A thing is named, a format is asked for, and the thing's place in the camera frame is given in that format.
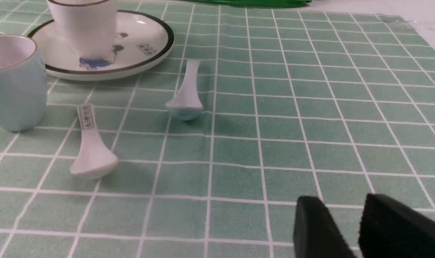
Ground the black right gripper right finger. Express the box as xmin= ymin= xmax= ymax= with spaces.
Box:
xmin=358 ymin=193 xmax=435 ymax=258

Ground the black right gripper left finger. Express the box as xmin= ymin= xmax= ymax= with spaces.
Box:
xmin=293 ymin=196 xmax=355 ymax=258

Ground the light blue ceramic spoon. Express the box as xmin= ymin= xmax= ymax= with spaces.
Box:
xmin=165 ymin=59 xmax=204 ymax=121

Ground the light blue ceramic cup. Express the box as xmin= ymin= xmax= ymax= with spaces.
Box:
xmin=0 ymin=34 xmax=47 ymax=132

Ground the green checkered tablecloth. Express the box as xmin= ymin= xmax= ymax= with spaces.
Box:
xmin=0 ymin=0 xmax=435 ymax=258

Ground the white spoon with print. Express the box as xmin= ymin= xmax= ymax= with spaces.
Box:
xmin=70 ymin=103 xmax=119 ymax=178

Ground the white plate black rim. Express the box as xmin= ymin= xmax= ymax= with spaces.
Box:
xmin=28 ymin=10 xmax=175 ymax=81

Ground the white cup black rim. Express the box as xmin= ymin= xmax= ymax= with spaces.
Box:
xmin=47 ymin=0 xmax=118 ymax=60

